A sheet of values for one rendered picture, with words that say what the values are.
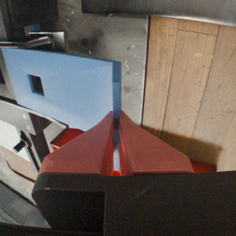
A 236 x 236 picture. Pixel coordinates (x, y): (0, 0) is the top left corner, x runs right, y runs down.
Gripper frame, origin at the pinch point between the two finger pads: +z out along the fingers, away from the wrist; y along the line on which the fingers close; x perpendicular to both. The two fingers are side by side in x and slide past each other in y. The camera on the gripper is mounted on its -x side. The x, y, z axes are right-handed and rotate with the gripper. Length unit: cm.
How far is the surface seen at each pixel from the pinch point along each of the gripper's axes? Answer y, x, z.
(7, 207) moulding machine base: 282, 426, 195
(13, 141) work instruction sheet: 29.6, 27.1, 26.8
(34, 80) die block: 10.0, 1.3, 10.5
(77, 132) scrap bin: 6.4, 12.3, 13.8
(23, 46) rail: 8.5, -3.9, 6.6
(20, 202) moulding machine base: 250, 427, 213
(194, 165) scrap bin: -11.0, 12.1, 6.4
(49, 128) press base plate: 13.7, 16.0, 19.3
